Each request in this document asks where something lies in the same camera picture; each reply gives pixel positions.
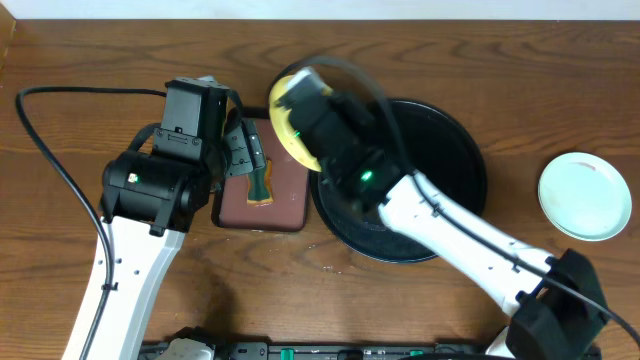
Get orange green sponge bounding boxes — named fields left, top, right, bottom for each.
left=247, top=159, right=274, bottom=206

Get yellow plastic plate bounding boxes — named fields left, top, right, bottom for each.
left=268, top=67, right=333, bottom=172

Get light green plate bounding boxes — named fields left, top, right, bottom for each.
left=537, top=152, right=633, bottom=242

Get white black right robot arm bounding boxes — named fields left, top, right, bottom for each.
left=270, top=91, right=610, bottom=359

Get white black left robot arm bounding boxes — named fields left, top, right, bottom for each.
left=63, top=76, right=267, bottom=359

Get black rectangular water tray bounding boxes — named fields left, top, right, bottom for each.
left=211, top=107, right=309, bottom=232

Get round black tray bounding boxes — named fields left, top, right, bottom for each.
left=309, top=98, right=487, bottom=263

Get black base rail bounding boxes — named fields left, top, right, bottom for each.
left=135, top=327, right=514, bottom=360

